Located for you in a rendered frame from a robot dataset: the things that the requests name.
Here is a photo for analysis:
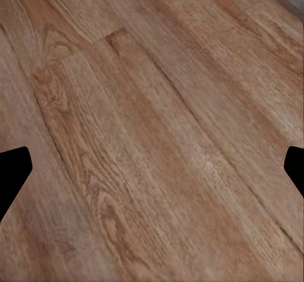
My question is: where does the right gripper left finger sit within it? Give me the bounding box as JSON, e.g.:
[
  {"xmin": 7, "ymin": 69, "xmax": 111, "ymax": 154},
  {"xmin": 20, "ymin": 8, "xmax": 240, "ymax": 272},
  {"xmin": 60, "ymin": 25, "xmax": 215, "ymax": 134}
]
[{"xmin": 0, "ymin": 146, "xmax": 32, "ymax": 222}]

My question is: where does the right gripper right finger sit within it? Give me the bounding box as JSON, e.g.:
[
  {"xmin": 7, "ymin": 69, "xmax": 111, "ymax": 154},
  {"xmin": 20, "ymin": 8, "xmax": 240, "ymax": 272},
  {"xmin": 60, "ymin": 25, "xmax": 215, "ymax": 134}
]
[{"xmin": 284, "ymin": 146, "xmax": 304, "ymax": 197}]

